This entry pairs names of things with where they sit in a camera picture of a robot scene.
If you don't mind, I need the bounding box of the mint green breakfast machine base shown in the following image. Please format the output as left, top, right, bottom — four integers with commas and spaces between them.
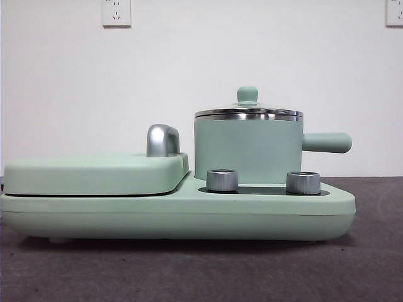
0, 176, 357, 245

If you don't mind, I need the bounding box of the white wall socket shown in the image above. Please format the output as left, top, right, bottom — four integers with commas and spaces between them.
385, 0, 403, 28
102, 0, 132, 28

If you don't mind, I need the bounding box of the glass lid with green knob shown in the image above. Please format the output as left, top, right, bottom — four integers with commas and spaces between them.
193, 86, 304, 122

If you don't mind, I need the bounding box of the mint green pot with handle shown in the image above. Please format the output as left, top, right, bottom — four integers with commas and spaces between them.
192, 115, 353, 187

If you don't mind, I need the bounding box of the mint green hinged griddle cover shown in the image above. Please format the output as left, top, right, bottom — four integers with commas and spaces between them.
2, 124, 190, 196

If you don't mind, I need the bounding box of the silver control dial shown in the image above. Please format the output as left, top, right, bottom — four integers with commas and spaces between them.
285, 171, 322, 194
206, 169, 240, 193

